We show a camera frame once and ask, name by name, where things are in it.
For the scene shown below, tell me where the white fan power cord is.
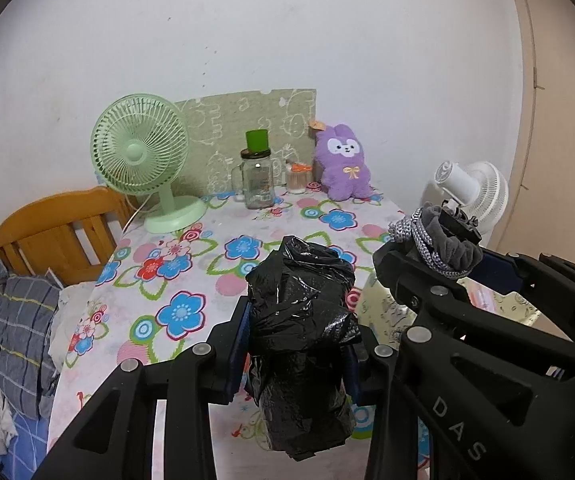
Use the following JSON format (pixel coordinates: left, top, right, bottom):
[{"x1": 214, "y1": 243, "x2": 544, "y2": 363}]
[{"x1": 124, "y1": 192, "x2": 151, "y2": 234}]

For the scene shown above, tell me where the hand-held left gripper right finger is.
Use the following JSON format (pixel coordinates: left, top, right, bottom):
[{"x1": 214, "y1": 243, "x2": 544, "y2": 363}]
[{"x1": 345, "y1": 340, "x2": 431, "y2": 480}]

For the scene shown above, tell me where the glass mug jar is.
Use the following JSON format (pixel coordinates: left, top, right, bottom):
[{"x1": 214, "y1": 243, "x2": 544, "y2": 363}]
[{"x1": 232, "y1": 149, "x2": 275, "y2": 210}]

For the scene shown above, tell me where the yellow cartoon print storage box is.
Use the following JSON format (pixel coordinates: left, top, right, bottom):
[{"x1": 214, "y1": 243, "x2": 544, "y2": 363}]
[{"x1": 356, "y1": 270, "x2": 543, "y2": 352}]

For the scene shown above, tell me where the green desk fan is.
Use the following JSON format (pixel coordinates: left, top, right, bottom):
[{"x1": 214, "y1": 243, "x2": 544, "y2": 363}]
[{"x1": 90, "y1": 94, "x2": 208, "y2": 235}]

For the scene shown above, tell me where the purple plush toy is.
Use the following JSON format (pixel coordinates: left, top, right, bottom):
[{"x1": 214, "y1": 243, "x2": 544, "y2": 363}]
[{"x1": 313, "y1": 122, "x2": 373, "y2": 201}]

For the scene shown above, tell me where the blue bed sheet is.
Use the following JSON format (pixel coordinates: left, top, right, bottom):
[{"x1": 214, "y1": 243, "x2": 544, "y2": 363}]
[{"x1": 0, "y1": 255, "x2": 56, "y2": 480}]

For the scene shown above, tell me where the wooden bed headboard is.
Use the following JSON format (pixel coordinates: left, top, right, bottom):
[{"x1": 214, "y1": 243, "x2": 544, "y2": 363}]
[{"x1": 0, "y1": 186, "x2": 134, "y2": 287}]

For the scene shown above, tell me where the small jar with orange lid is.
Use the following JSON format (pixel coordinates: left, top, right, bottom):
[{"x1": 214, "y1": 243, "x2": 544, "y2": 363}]
[{"x1": 286, "y1": 162, "x2": 313, "y2": 195}]

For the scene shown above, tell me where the green patterned wall panel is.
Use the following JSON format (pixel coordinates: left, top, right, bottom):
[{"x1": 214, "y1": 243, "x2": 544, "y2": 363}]
[{"x1": 174, "y1": 87, "x2": 317, "y2": 196}]

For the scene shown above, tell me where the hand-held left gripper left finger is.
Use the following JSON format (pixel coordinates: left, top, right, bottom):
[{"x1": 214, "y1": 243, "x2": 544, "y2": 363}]
[{"x1": 48, "y1": 296, "x2": 252, "y2": 480}]

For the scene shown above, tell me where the grey plaid pillow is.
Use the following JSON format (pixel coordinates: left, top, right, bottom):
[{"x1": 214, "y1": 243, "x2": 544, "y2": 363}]
[{"x1": 0, "y1": 260, "x2": 64, "y2": 419}]

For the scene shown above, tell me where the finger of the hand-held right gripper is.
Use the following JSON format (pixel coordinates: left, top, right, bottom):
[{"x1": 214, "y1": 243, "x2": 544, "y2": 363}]
[
  {"x1": 481, "y1": 252, "x2": 575, "y2": 332},
  {"x1": 371, "y1": 241, "x2": 575, "y2": 480}
]

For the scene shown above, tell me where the grey velvet scrunchie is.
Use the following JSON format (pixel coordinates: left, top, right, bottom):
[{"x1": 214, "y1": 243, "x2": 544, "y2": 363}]
[{"x1": 420, "y1": 204, "x2": 483, "y2": 277}]

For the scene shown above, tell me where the black plastic bag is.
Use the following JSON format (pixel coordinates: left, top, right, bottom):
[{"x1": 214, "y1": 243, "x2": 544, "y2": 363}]
[{"x1": 244, "y1": 235, "x2": 361, "y2": 463}]

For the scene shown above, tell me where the white fan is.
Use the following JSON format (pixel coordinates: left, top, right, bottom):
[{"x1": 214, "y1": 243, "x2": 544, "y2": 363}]
[{"x1": 420, "y1": 160, "x2": 510, "y2": 249}]

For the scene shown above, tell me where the beige wooden door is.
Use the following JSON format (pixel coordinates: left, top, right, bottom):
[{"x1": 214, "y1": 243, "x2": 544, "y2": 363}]
[{"x1": 505, "y1": 0, "x2": 575, "y2": 282}]

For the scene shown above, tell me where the green plastic cup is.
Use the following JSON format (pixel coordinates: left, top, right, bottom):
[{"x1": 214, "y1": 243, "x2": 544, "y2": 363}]
[{"x1": 246, "y1": 130, "x2": 271, "y2": 156}]

